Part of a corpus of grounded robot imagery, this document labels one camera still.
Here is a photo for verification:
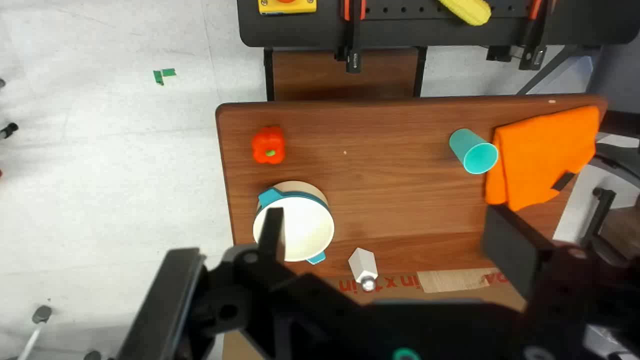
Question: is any brown cardboard sheet, red print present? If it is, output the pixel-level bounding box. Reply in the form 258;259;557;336
332;264;532;317

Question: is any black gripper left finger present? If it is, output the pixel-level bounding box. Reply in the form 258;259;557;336
258;206;285;266

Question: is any white cable with grey plug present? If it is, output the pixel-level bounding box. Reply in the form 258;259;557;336
15;304;56;360

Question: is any white pot with teal handles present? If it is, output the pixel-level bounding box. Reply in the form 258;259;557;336
249;179;337;266

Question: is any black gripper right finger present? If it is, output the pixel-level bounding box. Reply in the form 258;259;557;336
481;205;557;304

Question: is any white shaker bottle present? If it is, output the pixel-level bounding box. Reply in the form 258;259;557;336
345;246;379;294

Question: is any teal plastic cup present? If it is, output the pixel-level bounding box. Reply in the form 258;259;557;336
446;127;499;179

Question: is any black clamp with orange handle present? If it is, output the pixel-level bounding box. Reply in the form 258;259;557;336
518;0;557;73
336;0;370;74

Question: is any black pegboard cart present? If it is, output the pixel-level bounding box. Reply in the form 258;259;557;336
236;0;640;50

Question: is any orange cloth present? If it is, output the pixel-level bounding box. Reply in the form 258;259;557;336
483;104;601;214

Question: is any red toy bell pepper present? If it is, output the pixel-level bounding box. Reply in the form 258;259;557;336
249;127;288;166

